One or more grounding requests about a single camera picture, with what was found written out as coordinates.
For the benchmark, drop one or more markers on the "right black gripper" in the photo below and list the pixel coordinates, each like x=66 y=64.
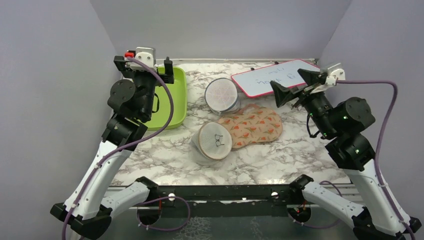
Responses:
x=282 y=94

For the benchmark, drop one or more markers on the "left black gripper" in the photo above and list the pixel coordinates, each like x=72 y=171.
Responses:
x=130 y=73

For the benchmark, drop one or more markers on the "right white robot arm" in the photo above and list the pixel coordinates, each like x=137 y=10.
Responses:
x=380 y=217

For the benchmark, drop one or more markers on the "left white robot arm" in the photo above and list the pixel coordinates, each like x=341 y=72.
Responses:
x=87 y=212

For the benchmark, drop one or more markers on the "pink framed whiteboard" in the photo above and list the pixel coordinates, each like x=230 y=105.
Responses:
x=256 y=83

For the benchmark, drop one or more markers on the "floral fabric pouch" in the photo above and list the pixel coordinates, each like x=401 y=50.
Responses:
x=252 y=125

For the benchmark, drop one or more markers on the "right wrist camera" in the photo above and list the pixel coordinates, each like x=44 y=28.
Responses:
x=330 y=75

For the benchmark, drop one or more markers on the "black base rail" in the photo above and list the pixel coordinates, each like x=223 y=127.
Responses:
x=219 y=201

